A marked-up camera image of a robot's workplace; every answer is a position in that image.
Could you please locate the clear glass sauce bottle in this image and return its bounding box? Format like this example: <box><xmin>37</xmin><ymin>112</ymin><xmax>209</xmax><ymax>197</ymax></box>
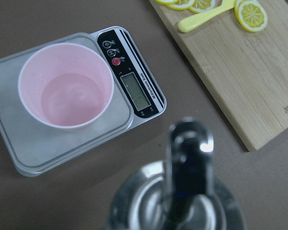
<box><xmin>106</xmin><ymin>117</ymin><xmax>247</xmax><ymax>230</ymax></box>

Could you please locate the yellow plastic knife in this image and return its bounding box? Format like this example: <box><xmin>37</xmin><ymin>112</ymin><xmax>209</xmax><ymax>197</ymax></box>
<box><xmin>177</xmin><ymin>0</ymin><xmax>236</xmax><ymax>33</ymax></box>

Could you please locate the bamboo cutting board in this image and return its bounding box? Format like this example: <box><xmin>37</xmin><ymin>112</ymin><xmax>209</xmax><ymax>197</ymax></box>
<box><xmin>151</xmin><ymin>0</ymin><xmax>288</xmax><ymax>151</ymax></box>

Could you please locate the digital kitchen scale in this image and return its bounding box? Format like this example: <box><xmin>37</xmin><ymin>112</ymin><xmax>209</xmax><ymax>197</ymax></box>
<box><xmin>0</xmin><ymin>26</ymin><xmax>167</xmax><ymax>177</ymax></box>

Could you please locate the pink plastic cup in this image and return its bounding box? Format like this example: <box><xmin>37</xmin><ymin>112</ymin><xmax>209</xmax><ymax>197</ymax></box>
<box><xmin>18</xmin><ymin>43</ymin><xmax>114</xmax><ymax>130</ymax></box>

